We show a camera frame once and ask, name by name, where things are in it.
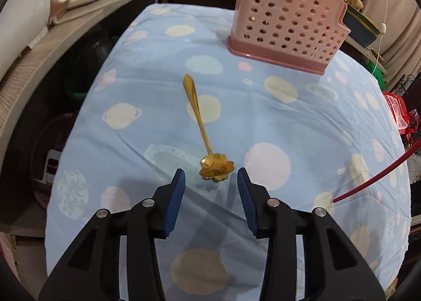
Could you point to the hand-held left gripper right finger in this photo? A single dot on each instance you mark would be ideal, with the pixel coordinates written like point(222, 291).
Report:
point(246, 202)

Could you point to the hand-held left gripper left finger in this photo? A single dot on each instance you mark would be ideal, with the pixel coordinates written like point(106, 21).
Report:
point(176, 202)

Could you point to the gold flower spoon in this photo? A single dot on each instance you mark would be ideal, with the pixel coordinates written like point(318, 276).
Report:
point(197, 113)

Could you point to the red chopstick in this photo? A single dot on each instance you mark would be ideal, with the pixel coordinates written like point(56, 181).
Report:
point(368, 183)

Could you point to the pink perforated utensil basket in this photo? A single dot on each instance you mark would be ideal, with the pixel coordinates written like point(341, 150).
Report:
point(283, 18)

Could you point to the blue planet print tablecloth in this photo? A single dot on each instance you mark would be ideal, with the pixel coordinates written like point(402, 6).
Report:
point(148, 90)

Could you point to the green plastic basin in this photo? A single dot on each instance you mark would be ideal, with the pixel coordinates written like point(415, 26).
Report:
point(77, 94)

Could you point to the red plastic bag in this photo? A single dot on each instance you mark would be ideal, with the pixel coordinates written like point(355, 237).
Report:
point(396, 113)

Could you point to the green plastic bag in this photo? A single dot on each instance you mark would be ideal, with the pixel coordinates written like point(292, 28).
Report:
point(377, 72)

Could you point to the grey wooden counter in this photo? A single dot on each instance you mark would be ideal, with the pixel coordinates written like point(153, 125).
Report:
point(42, 67)

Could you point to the blue lunch box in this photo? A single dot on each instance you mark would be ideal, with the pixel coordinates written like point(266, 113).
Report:
point(360, 24)

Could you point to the white tub with blue rim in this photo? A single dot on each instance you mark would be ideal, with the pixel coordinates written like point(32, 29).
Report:
point(19, 18)

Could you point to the beige curtain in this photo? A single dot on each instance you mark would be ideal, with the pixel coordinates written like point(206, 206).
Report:
point(398, 8)

